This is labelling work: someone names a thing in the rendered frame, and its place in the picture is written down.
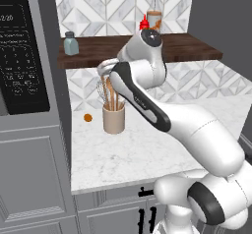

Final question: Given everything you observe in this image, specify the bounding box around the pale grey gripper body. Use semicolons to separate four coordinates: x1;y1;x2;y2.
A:
96;57;121;79

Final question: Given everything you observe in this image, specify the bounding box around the blue-grey shaker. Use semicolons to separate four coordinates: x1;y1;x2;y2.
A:
63;30;80;57

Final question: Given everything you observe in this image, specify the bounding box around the red condiment bottle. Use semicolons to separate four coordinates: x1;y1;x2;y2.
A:
139;14;151;31

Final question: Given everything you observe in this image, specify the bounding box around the glass bottle with brown liquid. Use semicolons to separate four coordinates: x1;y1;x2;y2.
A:
146;0;163;33

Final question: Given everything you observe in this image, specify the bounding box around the grey tall cabinet door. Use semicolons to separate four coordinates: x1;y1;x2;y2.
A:
0;125;74;222

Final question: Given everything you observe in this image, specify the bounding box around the grey base cabinet door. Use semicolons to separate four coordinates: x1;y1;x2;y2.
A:
77;202;148;234

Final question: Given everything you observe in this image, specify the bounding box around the dark wooden shelf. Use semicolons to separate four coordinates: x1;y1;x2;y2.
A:
57;32;224;71

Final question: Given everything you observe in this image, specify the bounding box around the metal whisk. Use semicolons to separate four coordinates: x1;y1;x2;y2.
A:
95;79;108;104

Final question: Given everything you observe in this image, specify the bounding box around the wooden spoon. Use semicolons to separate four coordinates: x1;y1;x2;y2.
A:
101;76;112;112

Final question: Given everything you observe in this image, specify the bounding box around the wooden spatula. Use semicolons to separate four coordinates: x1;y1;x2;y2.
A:
109;82;126;112

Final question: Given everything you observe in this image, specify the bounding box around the beige utensil pot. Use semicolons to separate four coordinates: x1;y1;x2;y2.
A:
101;102;127;135

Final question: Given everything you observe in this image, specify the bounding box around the grey drawer front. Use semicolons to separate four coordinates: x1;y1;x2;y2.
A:
74;182;158;212

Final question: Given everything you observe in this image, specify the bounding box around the black drawer handle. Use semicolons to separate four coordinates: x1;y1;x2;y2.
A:
138;186;156;199

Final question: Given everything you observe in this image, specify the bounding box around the black cabinet door handle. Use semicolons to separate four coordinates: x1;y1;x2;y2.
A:
148;205;157;233
138;207;146;234

